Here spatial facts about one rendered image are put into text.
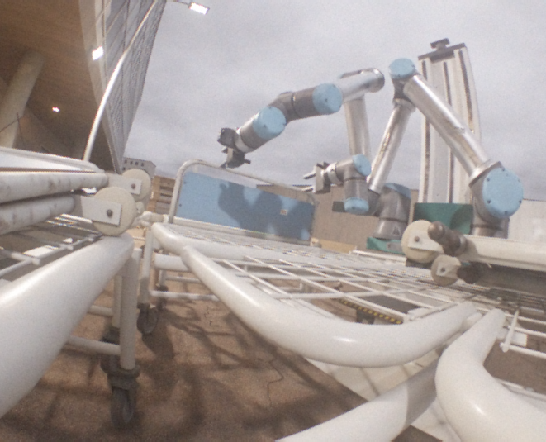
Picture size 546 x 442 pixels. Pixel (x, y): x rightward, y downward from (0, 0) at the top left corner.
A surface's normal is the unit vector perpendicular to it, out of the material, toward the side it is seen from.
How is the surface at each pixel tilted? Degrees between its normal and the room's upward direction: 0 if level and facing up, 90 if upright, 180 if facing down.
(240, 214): 90
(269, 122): 84
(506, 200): 94
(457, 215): 90
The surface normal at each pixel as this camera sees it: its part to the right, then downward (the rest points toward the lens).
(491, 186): -0.54, -0.06
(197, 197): 0.53, 0.07
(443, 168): -0.83, -0.17
